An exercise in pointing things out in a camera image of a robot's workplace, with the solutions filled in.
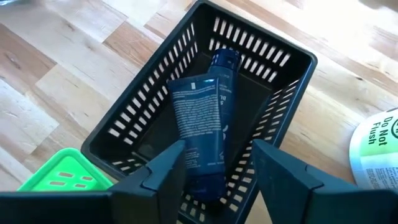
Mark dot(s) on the black plastic basket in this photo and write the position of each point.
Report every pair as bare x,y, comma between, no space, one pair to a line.
248,99

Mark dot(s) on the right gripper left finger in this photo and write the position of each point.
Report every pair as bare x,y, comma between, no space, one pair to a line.
161,186

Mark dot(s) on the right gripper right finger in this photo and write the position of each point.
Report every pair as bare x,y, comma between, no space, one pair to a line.
286,193

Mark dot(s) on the dark blue tube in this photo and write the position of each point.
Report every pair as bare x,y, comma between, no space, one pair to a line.
230,93
199,124

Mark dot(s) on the green plastic basket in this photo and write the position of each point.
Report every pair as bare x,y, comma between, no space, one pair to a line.
62,168

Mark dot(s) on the white green wipes canister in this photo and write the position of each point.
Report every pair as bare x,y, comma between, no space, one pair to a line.
376,149

